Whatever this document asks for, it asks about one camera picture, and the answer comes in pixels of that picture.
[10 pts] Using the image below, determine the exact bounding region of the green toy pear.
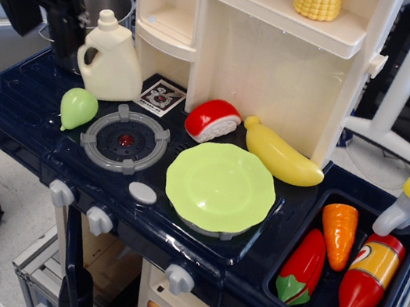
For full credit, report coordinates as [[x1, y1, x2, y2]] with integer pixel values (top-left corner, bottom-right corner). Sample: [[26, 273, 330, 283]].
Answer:
[[60, 87, 99, 131]]

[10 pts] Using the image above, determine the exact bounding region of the green plastic plate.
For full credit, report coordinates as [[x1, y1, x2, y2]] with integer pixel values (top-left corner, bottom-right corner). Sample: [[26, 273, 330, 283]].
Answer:
[[165, 142, 276, 234]]

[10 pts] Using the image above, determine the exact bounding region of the stainless steel pot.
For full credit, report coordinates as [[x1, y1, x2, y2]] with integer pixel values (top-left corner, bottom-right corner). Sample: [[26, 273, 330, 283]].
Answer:
[[31, 0, 138, 83]]

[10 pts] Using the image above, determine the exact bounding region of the cream toy detergent jug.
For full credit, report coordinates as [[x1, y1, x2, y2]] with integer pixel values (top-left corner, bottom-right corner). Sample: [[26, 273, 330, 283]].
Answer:
[[77, 9, 143, 102]]

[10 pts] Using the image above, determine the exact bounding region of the black white sticker tag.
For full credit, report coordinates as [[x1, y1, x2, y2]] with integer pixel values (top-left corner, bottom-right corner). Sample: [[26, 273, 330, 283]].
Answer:
[[135, 79, 186, 118]]

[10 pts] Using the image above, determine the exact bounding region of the grey toy stove burner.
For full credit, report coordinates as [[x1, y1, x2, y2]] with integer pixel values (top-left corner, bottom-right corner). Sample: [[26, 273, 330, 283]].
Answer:
[[80, 104, 171, 175]]

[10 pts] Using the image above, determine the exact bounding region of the grey left stove knob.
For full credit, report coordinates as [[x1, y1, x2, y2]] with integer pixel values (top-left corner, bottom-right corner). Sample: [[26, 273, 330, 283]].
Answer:
[[49, 179, 75, 208]]

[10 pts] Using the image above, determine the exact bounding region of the grey stove knob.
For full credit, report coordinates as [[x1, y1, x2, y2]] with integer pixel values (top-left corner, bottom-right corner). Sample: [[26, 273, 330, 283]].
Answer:
[[86, 206, 113, 237], [165, 264, 195, 296], [49, 179, 75, 208]]

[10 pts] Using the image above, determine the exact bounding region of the cream toy kitchen cabinet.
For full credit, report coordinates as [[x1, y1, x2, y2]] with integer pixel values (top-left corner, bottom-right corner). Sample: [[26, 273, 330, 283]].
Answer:
[[135, 0, 402, 166]]

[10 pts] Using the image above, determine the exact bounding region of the red white toy sushi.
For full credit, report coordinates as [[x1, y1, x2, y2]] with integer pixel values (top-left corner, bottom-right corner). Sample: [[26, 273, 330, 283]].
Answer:
[[185, 99, 242, 143]]

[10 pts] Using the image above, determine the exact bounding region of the grey oval button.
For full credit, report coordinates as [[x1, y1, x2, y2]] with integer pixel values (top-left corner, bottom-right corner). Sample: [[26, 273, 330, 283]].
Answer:
[[128, 181, 157, 205]]

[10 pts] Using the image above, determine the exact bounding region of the grey middle stove knob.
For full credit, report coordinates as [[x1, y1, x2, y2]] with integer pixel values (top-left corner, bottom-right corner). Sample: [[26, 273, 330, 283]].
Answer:
[[86, 206, 113, 237]]

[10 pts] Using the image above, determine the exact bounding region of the yellow toy corn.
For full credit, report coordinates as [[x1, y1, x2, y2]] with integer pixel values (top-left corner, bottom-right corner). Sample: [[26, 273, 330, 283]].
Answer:
[[293, 0, 343, 22]]

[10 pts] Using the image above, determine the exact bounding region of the yellow toy banana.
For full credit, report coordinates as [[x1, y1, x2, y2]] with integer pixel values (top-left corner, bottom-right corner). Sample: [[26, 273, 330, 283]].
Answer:
[[244, 116, 324, 187]]

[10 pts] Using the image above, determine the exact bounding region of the grey right stove knob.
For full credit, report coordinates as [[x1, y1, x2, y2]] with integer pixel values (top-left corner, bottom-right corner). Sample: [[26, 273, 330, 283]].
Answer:
[[165, 264, 195, 296]]

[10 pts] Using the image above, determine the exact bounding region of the orange toy carrot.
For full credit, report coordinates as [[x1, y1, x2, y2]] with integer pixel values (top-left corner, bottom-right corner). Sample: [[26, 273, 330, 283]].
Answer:
[[322, 203, 359, 273]]

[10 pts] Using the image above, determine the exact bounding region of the red toy chili pepper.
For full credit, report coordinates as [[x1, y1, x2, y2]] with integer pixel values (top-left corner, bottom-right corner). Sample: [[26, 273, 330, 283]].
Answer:
[[275, 229, 326, 305]]

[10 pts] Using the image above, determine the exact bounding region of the navy toy kitchen counter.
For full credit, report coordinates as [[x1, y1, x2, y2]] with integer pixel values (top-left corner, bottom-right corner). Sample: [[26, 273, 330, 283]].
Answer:
[[0, 50, 410, 307]]

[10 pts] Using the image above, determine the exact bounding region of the grey yellow toy faucet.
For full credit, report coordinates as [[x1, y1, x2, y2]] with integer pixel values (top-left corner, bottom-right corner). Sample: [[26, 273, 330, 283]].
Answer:
[[372, 177, 410, 237]]

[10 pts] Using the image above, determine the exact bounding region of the red toy ketchup bottle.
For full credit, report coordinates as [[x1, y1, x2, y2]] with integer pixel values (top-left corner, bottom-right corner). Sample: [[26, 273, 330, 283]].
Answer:
[[338, 233, 405, 307]]

